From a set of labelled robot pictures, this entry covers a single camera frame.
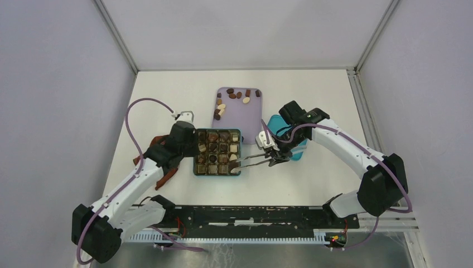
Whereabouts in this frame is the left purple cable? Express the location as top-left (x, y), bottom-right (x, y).
top-left (75, 98), bottom-right (176, 266)

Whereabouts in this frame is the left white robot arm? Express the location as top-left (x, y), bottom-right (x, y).
top-left (71, 121), bottom-right (198, 265)

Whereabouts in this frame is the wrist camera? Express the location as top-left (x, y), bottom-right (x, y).
top-left (255, 130), bottom-right (276, 150)
top-left (174, 111), bottom-right (195, 125)

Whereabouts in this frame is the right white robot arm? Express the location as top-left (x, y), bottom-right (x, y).
top-left (255, 100), bottom-right (412, 228)

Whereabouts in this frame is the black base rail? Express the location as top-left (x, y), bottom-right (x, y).
top-left (155, 205), bottom-right (360, 238)

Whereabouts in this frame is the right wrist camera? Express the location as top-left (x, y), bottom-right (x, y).
top-left (255, 130), bottom-right (276, 150)

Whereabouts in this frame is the teal box lid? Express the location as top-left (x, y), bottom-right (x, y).
top-left (267, 114), bottom-right (307, 161)

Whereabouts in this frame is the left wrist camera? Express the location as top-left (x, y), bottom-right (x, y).
top-left (174, 111), bottom-right (195, 125)

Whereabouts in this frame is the brown cloth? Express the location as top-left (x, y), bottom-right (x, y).
top-left (149, 135), bottom-right (178, 190)

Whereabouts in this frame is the teal chocolate box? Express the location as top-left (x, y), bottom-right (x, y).
top-left (193, 128), bottom-right (243, 176)

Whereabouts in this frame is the purple chocolate tray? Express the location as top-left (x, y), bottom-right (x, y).
top-left (211, 87), bottom-right (263, 145)

